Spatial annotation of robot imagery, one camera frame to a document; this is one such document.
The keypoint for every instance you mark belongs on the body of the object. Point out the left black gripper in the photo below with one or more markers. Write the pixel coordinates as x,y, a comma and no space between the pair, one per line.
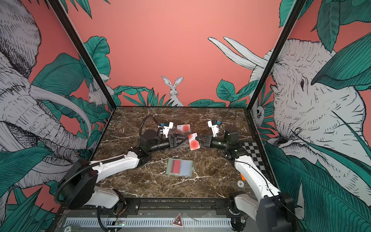
169,144

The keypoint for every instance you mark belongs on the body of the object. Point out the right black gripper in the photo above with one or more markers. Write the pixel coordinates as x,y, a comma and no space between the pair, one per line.
212,141

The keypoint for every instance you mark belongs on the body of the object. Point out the clear plastic organizer box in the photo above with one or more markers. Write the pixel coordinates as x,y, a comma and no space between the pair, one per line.
170,141

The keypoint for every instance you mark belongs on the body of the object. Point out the red white credit card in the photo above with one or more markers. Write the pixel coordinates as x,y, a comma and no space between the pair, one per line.
185,128
193,143

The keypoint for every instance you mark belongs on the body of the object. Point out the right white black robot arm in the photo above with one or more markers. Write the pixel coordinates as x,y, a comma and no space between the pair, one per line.
273,211

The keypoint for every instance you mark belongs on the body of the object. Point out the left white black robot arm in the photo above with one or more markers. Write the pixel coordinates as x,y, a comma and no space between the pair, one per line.
79,186

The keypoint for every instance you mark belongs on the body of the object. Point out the black white checkerboard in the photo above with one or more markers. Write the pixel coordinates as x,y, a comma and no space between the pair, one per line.
253,150

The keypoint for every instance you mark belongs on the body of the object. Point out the small white round disc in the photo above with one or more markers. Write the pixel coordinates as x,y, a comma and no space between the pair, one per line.
240,184

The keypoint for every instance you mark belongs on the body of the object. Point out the red warning triangle sticker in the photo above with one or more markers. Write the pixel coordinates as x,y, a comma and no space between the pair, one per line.
178,222

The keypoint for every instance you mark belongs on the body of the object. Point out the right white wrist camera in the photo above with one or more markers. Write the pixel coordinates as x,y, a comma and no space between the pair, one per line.
214,125

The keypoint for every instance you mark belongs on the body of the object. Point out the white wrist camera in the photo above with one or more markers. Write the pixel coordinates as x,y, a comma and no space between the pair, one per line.
214,125
166,128

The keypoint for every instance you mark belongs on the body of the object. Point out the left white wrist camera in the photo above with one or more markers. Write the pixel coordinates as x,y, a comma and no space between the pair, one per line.
166,128

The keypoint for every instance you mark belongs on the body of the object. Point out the black mounting rail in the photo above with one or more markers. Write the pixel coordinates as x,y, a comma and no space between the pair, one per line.
131,206

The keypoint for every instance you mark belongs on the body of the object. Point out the white slotted cable duct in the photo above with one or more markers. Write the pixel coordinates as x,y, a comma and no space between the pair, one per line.
157,222

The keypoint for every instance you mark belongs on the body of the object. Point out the right black frame post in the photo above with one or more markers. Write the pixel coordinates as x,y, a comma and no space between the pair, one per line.
290,22

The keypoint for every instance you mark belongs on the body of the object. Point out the black frame post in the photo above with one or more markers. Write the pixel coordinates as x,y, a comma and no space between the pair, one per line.
76,40
290,22

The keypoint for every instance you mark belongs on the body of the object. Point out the left black frame post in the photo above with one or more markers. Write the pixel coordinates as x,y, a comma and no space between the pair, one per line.
76,40

